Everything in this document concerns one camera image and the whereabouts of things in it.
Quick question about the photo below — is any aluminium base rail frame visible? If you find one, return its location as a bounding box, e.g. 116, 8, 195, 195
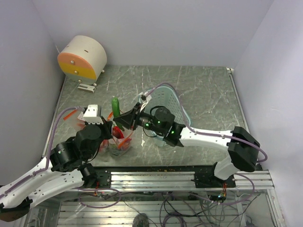
23, 166, 283, 227

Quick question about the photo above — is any light blue plastic basket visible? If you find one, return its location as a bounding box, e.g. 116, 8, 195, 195
139, 85, 192, 147

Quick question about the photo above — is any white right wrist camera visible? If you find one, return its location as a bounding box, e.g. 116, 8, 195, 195
138, 92, 152, 112

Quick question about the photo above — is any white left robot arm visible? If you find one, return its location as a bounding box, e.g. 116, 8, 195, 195
0, 121, 113, 222

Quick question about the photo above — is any small white metal bracket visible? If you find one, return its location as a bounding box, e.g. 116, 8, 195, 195
77, 83, 96, 93

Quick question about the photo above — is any clear zip bag orange zipper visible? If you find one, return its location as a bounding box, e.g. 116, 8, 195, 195
63, 110, 113, 159

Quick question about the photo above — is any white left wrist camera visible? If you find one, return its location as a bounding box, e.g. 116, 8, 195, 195
83, 105, 103, 124

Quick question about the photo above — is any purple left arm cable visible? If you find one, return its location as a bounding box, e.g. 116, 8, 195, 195
0, 106, 86, 199

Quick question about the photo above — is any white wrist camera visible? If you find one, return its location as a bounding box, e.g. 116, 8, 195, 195
138, 92, 152, 112
83, 105, 103, 124

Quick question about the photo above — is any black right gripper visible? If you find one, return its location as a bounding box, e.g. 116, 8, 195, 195
114, 103, 164, 135

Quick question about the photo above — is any cream round drawer cabinet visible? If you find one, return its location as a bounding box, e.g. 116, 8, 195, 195
57, 35, 107, 85

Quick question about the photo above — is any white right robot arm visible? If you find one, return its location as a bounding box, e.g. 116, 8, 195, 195
113, 103, 259, 187

